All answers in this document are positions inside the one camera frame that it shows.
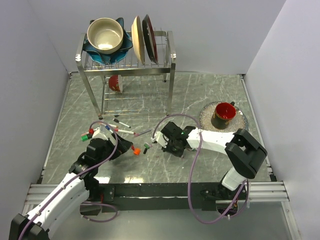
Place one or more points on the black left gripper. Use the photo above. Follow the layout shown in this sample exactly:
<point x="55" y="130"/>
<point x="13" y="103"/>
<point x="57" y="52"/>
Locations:
<point x="122" y="146"/>

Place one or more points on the red cup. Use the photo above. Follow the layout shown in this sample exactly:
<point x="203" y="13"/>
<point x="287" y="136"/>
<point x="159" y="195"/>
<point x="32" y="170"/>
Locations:
<point x="223" y="115"/>

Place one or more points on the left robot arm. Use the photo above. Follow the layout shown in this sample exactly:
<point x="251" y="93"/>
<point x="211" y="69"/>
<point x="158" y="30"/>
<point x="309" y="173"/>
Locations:
<point x="77" y="187"/>

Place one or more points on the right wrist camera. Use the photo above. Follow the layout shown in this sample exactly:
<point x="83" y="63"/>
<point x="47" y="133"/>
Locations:
<point x="160" y="138"/>

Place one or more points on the cream plate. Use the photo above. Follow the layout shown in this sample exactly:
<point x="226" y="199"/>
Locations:
<point x="138" y="39"/>

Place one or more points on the speckled grey plate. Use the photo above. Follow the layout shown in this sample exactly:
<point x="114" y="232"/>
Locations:
<point x="238" y="122"/>

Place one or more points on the blue wavy bowl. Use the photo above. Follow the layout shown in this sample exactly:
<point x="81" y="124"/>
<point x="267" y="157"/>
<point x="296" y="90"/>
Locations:
<point x="109" y="59"/>

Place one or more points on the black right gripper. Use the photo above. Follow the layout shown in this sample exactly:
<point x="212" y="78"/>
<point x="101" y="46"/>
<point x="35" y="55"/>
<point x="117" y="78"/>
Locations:
<point x="168" y="149"/>

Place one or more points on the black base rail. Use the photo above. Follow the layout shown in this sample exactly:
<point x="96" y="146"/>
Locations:
<point x="137" y="204"/>

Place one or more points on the small red patterned bowl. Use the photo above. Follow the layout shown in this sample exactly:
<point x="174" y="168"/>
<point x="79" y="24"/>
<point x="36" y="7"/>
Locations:
<point x="115" y="83"/>

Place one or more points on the blue capped white marker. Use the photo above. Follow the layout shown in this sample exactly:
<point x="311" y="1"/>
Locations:
<point x="108" y="128"/>

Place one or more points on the dark red plate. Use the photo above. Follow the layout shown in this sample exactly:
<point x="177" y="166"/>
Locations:
<point x="149" y="39"/>

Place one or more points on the aluminium frame rail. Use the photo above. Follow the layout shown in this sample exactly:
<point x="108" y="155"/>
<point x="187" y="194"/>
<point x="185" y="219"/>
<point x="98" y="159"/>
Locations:
<point x="108" y="192"/>

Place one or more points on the green black marker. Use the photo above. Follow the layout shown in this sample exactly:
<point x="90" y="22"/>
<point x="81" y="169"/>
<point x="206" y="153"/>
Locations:
<point x="85" y="137"/>

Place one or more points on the beige ceramic bowl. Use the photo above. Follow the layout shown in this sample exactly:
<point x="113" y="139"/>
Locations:
<point x="106" y="35"/>

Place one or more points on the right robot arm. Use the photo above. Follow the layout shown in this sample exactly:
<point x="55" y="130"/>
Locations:
<point x="245" y="153"/>

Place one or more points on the steel dish rack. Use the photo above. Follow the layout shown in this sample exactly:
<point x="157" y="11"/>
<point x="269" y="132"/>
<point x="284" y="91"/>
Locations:
<point x="147" y="89"/>

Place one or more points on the black capped white marker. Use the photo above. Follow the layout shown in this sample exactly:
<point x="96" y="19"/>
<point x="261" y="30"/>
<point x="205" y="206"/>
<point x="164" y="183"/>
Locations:
<point x="121" y="123"/>

